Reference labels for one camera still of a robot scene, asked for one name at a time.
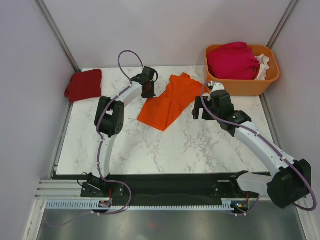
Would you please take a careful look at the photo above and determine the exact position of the white cloth in basket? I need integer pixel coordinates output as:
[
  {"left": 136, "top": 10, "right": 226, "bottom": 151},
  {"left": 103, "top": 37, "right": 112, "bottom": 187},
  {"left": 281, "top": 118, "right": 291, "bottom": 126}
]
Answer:
[{"left": 255, "top": 54, "right": 270, "bottom": 81}]

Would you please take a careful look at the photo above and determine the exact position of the white slotted cable duct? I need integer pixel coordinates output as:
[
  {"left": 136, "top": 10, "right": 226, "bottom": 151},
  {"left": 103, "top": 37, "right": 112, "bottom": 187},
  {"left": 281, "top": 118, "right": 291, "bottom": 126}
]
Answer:
[{"left": 45, "top": 198, "right": 242, "bottom": 211}]

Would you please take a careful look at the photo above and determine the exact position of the left aluminium corner post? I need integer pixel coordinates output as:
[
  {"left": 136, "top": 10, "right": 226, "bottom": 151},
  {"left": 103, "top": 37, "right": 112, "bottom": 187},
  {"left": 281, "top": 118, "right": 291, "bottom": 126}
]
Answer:
[{"left": 34, "top": 0, "right": 81, "bottom": 72}]

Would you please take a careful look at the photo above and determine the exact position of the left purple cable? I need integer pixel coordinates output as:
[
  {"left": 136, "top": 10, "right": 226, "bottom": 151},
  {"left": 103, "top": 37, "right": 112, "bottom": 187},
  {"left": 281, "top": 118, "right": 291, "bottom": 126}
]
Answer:
[{"left": 44, "top": 50, "right": 146, "bottom": 228}]

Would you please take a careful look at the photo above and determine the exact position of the aluminium corner post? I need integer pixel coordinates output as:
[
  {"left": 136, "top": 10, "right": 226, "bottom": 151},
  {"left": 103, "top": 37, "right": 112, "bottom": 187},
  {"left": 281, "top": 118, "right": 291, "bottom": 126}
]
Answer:
[
  {"left": 34, "top": 0, "right": 81, "bottom": 72},
  {"left": 266, "top": 0, "right": 300, "bottom": 49}
]

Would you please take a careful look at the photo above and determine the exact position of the orange t shirt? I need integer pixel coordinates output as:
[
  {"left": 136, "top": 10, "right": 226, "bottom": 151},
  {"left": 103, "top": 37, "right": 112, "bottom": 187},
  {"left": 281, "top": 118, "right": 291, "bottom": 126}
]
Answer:
[{"left": 137, "top": 73, "right": 203, "bottom": 132}]

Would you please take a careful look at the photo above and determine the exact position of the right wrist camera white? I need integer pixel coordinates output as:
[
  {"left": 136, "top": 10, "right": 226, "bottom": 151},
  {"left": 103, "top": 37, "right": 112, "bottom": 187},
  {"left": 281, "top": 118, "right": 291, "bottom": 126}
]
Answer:
[{"left": 207, "top": 81, "right": 225, "bottom": 94}]

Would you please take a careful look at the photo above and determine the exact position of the magenta shirt in basket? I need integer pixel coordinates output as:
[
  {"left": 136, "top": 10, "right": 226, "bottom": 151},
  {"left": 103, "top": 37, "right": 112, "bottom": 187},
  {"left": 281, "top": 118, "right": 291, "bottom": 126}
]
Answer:
[{"left": 206, "top": 42, "right": 260, "bottom": 80}]

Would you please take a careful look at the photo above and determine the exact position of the aluminium front rail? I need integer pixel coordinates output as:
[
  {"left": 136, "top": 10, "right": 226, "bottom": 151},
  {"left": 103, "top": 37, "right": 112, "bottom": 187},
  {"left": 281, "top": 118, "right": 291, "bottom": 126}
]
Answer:
[{"left": 34, "top": 178, "right": 308, "bottom": 201}]

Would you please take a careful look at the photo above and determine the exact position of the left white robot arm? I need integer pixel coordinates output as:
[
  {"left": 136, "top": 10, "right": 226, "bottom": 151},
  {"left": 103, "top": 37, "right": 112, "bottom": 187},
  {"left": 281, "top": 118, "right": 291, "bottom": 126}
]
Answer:
[{"left": 81, "top": 66, "right": 159, "bottom": 197}]

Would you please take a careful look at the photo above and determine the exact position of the folded dark red shirt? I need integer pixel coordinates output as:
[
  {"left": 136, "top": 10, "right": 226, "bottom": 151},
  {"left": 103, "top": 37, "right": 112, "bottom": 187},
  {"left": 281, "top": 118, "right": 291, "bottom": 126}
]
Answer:
[{"left": 64, "top": 69, "right": 102, "bottom": 103}]

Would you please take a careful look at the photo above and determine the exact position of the right aluminium corner post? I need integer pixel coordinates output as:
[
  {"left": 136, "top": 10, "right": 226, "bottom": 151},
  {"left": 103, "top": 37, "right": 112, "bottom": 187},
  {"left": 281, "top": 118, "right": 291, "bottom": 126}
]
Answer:
[{"left": 266, "top": 0, "right": 300, "bottom": 49}]

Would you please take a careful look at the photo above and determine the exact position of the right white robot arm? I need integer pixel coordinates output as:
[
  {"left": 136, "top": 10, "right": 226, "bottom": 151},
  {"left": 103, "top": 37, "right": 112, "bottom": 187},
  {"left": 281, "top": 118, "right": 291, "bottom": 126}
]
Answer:
[{"left": 192, "top": 90, "right": 317, "bottom": 212}]

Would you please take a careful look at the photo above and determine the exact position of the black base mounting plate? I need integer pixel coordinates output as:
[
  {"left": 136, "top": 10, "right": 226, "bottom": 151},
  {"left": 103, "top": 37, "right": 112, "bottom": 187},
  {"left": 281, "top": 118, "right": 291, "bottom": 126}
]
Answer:
[{"left": 79, "top": 172, "right": 258, "bottom": 207}]

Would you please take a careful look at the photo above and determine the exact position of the orange plastic basket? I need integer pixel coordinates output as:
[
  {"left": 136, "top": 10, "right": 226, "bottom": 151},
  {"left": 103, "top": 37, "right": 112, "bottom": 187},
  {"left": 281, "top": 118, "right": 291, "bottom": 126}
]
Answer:
[{"left": 203, "top": 44, "right": 280, "bottom": 97}]

